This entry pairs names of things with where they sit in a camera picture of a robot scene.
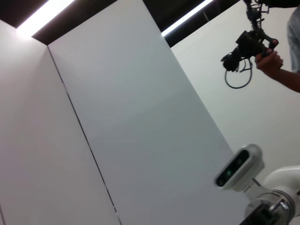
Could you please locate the person's bare hand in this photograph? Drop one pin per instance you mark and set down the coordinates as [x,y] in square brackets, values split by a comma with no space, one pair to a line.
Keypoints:
[269,63]

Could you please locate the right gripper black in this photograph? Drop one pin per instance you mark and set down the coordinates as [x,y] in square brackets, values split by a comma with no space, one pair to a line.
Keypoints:
[260,218]

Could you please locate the black handheld teleoperation device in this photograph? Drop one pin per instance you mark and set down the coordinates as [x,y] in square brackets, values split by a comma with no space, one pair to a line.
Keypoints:
[248,44]

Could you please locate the wide ceiling light strip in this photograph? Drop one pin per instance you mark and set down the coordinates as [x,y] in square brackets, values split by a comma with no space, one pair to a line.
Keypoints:
[44,16]

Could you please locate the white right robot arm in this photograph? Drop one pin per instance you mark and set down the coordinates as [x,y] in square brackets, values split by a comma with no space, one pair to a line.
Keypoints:
[281,178]

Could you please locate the person's bare forearm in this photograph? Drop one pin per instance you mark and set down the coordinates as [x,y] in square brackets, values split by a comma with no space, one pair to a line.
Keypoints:
[288,79]

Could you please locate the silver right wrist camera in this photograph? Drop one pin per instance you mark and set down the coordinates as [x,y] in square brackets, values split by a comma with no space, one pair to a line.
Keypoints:
[248,168]

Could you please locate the narrow ceiling light strip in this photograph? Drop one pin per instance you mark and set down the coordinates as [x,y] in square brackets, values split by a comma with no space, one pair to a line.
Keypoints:
[187,17]

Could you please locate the person's grey shirt torso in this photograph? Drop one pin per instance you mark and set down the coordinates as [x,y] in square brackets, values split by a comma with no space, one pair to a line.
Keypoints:
[294,39]

